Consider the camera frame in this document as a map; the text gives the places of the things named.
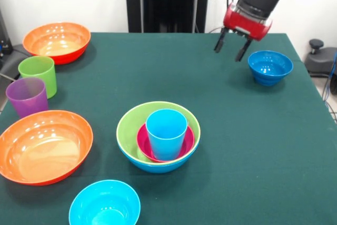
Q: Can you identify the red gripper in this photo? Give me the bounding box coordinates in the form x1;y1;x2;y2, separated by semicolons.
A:
213;2;273;63

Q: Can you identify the small dark blue bowl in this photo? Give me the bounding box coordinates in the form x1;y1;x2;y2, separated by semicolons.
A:
247;50;294;86

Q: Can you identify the small pink bowl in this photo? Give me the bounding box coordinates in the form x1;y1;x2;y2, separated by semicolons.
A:
136;122;196;163

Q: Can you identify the light blue cup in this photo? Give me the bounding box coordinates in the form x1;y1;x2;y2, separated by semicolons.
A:
145;109;189;161

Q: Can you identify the large green bowl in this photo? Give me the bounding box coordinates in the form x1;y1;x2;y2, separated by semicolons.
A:
116;101;201;163

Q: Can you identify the large blue bowl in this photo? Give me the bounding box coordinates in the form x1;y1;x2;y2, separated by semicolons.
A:
117;142;200;174

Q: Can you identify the small light blue bowl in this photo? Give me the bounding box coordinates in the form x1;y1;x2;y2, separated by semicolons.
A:
68;179;142;225

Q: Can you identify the large orange bowl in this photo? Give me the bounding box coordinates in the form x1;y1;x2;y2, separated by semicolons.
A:
0;110;94;186
22;22;92;65

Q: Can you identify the grey stand foot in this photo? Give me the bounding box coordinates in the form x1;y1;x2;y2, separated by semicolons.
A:
0;43;32;83
306;38;337;78

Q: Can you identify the dark green table cloth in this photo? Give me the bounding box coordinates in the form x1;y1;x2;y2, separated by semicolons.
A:
0;32;337;225

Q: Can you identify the green cup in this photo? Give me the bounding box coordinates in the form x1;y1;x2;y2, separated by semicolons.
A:
17;56;57;99

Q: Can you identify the purple cup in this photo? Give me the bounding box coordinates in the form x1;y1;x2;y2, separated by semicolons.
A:
5;77;50;119

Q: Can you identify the black equipment box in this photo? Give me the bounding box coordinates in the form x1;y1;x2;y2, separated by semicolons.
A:
0;8;13;56

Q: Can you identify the blue cable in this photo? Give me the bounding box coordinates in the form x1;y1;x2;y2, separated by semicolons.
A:
322;51;337;102

